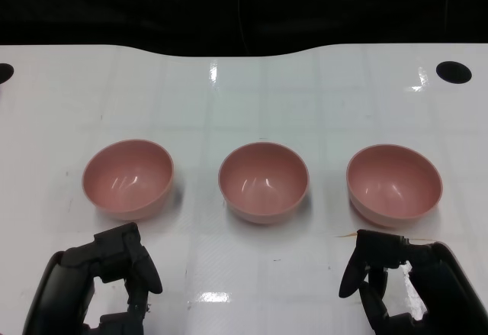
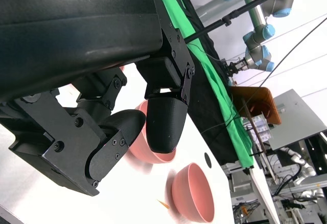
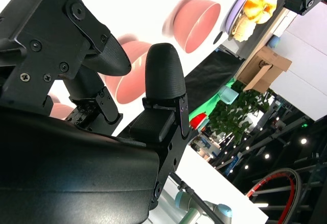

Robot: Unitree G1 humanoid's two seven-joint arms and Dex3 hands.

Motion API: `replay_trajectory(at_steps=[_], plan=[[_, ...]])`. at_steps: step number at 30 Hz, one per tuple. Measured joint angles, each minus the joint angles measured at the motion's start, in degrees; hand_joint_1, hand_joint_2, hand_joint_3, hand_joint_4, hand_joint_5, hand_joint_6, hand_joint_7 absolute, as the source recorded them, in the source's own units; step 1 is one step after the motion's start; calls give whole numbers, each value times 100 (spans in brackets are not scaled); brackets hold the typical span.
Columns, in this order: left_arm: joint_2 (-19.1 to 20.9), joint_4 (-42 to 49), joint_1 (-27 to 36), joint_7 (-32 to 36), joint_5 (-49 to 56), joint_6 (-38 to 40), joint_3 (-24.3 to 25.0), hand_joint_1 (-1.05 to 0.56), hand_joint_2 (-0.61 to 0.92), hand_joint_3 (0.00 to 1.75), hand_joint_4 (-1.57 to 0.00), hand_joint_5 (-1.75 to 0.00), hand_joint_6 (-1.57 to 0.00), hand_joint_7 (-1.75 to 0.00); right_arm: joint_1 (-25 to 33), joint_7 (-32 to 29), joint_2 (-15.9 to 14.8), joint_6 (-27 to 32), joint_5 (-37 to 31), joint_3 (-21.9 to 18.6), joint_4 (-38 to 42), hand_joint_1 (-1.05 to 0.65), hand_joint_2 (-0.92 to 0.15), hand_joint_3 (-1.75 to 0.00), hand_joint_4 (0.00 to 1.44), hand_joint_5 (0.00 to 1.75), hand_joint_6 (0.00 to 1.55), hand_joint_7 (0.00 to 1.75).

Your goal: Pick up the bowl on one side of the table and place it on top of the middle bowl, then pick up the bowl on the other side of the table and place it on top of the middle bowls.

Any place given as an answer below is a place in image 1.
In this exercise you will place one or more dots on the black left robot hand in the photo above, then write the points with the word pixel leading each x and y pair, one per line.
pixel 76 274

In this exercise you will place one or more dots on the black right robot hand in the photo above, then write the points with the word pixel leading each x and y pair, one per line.
pixel 438 274

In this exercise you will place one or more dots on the pink plastic bowl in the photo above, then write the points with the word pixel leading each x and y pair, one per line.
pixel 263 186
pixel 127 182
pixel 394 188

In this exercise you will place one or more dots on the black backdrop cloth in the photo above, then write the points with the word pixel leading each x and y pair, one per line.
pixel 114 7

